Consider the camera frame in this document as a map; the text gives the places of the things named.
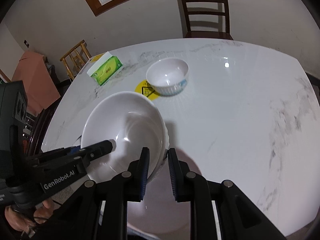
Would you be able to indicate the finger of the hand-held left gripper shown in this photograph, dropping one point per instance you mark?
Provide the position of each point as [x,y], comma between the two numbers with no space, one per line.
[98,148]
[62,152]

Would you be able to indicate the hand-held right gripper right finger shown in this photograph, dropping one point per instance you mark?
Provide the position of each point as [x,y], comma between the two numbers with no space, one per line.
[172,177]

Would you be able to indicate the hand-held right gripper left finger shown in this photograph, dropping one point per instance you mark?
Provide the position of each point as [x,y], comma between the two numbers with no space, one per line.
[144,172]

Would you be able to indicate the large white bowl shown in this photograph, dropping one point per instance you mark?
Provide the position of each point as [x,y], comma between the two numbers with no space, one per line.
[125,120]

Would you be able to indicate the person's left hand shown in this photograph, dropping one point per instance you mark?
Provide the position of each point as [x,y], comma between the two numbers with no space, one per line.
[17,220]

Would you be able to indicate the dark wooden armchair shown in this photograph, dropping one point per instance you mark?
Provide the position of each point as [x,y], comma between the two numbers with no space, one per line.
[41,122]

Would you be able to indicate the pink cloth cover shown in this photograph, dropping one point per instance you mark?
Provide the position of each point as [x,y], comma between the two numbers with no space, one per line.
[32,80]

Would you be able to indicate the yellow table sticker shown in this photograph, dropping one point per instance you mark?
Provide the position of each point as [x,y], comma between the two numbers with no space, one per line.
[143,88]
[96,58]

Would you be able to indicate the green tissue box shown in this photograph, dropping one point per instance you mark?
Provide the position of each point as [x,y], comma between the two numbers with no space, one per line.
[106,71]

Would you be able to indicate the bamboo chair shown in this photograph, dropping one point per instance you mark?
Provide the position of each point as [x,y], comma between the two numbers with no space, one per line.
[75,48]

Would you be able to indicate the white ribbed bowl blue print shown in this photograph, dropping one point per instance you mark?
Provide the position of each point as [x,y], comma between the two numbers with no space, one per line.
[167,72]

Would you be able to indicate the dark wooden slatted chair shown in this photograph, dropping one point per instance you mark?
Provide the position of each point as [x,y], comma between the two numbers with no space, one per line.
[207,33]

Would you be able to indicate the black wall switch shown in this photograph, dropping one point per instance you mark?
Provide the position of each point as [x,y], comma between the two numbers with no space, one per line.
[26,43]

